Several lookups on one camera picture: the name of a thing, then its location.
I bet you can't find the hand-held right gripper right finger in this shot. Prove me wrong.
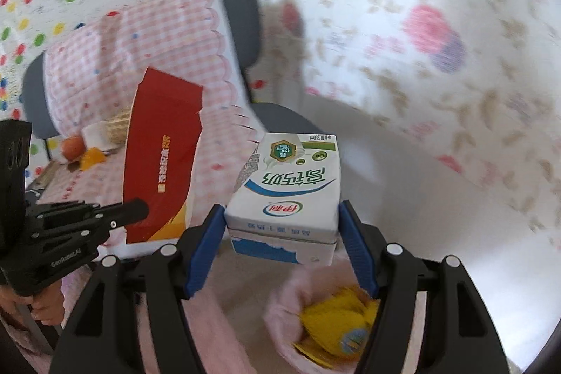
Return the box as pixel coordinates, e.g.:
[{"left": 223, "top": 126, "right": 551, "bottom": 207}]
[{"left": 338, "top": 200, "right": 512, "bottom": 374}]

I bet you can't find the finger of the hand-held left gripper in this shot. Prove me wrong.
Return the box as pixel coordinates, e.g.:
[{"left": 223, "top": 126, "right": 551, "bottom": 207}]
[
  {"left": 40, "top": 225, "right": 112, "bottom": 247},
  {"left": 33, "top": 199, "right": 150, "bottom": 231}
]

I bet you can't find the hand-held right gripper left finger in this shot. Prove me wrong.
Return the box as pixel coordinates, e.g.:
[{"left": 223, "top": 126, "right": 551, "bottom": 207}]
[{"left": 48, "top": 204, "right": 227, "bottom": 374}]

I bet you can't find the yellow foam fruit net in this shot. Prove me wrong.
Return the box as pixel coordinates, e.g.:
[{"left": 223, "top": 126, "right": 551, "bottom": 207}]
[{"left": 300, "top": 286, "right": 382, "bottom": 340}]

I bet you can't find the red and white paper bag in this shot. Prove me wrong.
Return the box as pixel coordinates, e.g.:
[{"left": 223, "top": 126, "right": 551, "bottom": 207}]
[{"left": 122, "top": 66, "right": 204, "bottom": 245}]

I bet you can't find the pink trash bag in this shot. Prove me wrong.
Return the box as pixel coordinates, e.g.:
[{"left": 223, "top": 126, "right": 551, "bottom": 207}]
[{"left": 263, "top": 264, "right": 386, "bottom": 374}]

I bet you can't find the white and blue milk carton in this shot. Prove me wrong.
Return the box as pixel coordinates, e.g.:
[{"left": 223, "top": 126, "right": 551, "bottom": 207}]
[{"left": 223, "top": 132, "right": 342, "bottom": 267}]

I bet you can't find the person's left forearm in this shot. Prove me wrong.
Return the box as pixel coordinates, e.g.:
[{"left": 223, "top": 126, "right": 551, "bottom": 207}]
[{"left": 0, "top": 313, "right": 60, "bottom": 357}]

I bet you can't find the person's left hand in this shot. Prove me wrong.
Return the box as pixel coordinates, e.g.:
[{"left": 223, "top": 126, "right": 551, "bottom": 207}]
[{"left": 0, "top": 284, "right": 66, "bottom": 326}]

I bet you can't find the bundle of wooden sticks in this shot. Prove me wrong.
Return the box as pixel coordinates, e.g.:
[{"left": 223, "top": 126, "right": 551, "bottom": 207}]
[{"left": 26, "top": 161, "right": 66, "bottom": 193}]

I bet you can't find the woven bamboo tube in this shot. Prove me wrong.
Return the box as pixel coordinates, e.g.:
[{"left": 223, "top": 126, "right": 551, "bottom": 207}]
[{"left": 105, "top": 107, "right": 134, "bottom": 147}]

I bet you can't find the red apple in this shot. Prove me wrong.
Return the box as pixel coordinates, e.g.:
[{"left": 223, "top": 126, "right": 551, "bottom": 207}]
[{"left": 60, "top": 136, "right": 86, "bottom": 161}]

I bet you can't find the white tissue paper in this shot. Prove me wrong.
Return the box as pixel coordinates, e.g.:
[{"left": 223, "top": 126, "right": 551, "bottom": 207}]
[{"left": 82, "top": 122, "right": 112, "bottom": 149}]

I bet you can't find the pink checked plastic sheet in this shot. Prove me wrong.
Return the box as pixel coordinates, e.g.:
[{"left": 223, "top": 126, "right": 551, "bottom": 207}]
[{"left": 44, "top": 0, "right": 264, "bottom": 265}]

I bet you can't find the grey chair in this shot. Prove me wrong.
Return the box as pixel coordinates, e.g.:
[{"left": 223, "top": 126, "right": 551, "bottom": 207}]
[{"left": 22, "top": 0, "right": 327, "bottom": 164}]

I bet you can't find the floral print sheet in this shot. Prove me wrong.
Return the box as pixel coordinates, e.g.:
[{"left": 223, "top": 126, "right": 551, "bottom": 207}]
[{"left": 258, "top": 0, "right": 561, "bottom": 252}]

